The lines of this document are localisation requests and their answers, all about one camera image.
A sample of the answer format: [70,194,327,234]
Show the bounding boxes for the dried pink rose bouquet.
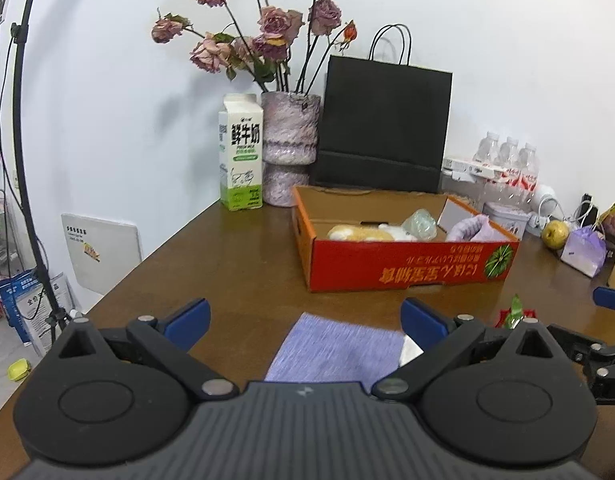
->
[151,0,361,93]

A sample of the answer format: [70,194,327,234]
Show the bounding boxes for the white tin box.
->
[482,201,531,239]

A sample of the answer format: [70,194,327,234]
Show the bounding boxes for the purple knitted pouch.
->
[264,312,408,383]

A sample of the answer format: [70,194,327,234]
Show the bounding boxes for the flat white box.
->
[441,156,503,183]

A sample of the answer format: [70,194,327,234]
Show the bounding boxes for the white cloth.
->
[398,335,425,367]

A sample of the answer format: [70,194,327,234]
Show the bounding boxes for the orange cardboard box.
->
[291,185,521,293]

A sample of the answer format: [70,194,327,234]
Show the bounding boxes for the black light stand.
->
[7,0,68,333]

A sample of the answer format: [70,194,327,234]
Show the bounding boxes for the fluffy purple towel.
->
[446,214,513,242]

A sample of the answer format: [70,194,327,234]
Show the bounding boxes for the marbled purple vase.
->
[260,91,321,207]

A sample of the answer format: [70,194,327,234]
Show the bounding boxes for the black paper bag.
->
[310,24,454,194]

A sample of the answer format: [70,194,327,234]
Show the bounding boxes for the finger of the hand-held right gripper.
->
[546,324,613,363]
[592,286,615,312]

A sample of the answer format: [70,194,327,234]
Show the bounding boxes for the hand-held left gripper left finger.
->
[57,298,240,403]

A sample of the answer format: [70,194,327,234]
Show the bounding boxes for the clear plastic container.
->
[440,176,488,211]

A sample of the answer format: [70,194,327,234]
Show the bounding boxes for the small white fan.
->
[530,185,561,231]

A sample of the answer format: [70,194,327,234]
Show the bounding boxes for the yellow white plush toy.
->
[327,223,413,242]

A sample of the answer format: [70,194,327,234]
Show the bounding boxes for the clear plastic bag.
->
[402,208,438,241]

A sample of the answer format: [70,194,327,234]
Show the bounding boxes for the purple tissue pack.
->
[560,225,608,278]

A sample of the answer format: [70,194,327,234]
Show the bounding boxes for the green apple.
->
[541,220,571,250]

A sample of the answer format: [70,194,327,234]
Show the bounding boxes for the white charging cable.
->
[557,201,601,227]

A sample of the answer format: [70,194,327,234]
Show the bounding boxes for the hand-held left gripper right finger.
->
[371,297,555,403]

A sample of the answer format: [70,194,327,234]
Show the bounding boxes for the blue white bag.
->
[0,272,73,356]

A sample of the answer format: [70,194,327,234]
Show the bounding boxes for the green white milk carton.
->
[218,93,264,212]

